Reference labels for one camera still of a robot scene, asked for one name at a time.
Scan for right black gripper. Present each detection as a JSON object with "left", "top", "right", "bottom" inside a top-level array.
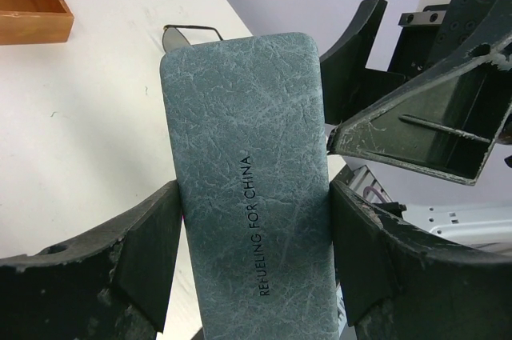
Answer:
[{"left": 320, "top": 0, "right": 511, "bottom": 185}]

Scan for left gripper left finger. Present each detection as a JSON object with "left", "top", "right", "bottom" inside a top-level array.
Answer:
[{"left": 1, "top": 181, "right": 182, "bottom": 339}]

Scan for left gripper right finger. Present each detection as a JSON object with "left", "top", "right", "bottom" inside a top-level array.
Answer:
[{"left": 330, "top": 180, "right": 511, "bottom": 339}]

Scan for blue glasses case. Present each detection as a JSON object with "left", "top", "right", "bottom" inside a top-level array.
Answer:
[{"left": 160, "top": 33, "right": 338, "bottom": 339}]

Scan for thin-frame glasses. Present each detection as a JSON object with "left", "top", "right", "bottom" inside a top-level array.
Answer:
[{"left": 162, "top": 24, "right": 224, "bottom": 53}]

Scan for wooden compartment tray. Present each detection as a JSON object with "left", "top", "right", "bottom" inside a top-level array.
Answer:
[{"left": 1, "top": 0, "right": 74, "bottom": 45}]

